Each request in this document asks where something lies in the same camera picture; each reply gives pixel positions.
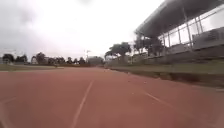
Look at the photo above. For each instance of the roofed grandstand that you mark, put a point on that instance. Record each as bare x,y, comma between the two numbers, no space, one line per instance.
173,16

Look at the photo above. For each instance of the flat-topped tree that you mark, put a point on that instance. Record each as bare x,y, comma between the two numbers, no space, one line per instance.
119,49

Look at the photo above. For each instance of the grass strip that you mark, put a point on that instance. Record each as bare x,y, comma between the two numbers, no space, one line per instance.
186,68

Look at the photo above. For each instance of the red running track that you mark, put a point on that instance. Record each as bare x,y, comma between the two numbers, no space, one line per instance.
113,100

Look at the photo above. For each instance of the row of distant trees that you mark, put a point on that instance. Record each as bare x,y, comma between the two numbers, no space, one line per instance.
40,58

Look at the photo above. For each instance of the white lane lines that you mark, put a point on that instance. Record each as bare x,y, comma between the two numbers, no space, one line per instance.
84,100

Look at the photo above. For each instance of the tall dark tree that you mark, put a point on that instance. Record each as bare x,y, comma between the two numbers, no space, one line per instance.
150,45

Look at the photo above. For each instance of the grey boundary wall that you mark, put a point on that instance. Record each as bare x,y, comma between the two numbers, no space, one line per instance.
160,59

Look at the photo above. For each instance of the grass field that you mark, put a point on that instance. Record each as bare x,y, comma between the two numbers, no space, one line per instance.
20,67

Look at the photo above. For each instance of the distant low building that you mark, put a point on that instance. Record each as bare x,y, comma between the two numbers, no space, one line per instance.
96,61

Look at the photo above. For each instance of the floodlight pole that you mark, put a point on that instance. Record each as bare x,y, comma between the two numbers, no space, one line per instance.
87,55

